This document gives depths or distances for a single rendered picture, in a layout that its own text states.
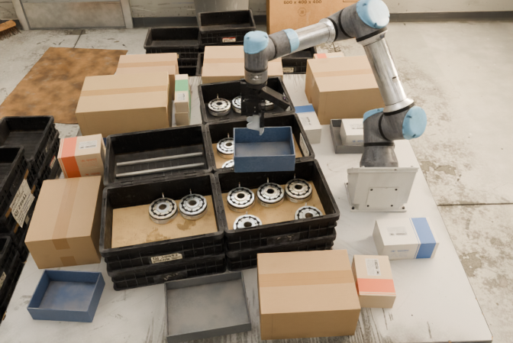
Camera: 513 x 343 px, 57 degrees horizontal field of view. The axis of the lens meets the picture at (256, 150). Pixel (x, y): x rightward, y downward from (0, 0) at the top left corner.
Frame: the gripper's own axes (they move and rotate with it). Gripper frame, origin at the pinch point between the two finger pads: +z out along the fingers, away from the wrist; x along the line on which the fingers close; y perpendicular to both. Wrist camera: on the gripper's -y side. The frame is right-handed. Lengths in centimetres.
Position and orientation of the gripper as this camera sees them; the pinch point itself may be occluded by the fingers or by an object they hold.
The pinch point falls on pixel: (262, 131)
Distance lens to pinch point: 164.4
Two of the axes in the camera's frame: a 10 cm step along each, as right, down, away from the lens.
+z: 0.0, 8.0, 6.0
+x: 0.1, 6.0, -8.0
